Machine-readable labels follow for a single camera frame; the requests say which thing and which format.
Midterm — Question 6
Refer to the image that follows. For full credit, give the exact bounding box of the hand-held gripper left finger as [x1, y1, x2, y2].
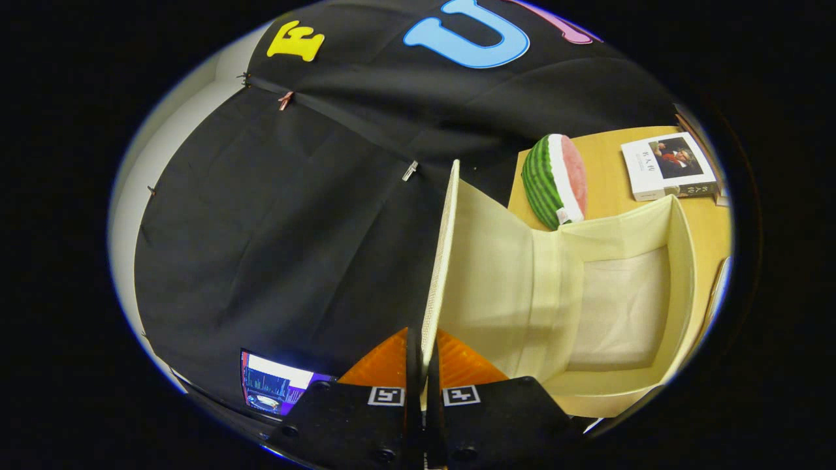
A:
[261, 326, 425, 470]

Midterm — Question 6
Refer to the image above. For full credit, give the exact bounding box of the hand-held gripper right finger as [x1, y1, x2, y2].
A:
[426, 328, 588, 470]

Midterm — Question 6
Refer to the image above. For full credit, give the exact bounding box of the beige fabric storage box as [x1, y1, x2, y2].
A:
[420, 159, 698, 418]

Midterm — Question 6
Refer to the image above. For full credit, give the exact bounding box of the computer monitor screen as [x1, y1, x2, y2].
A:
[240, 349, 337, 416]

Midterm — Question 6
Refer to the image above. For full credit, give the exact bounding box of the black backdrop cloth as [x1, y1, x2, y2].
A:
[134, 0, 680, 418]

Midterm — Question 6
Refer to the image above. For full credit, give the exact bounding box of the watermelon slice plush toy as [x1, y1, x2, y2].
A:
[521, 134, 588, 231]

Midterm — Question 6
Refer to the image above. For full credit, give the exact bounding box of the white portrait cover book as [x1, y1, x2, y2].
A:
[620, 132, 719, 202]

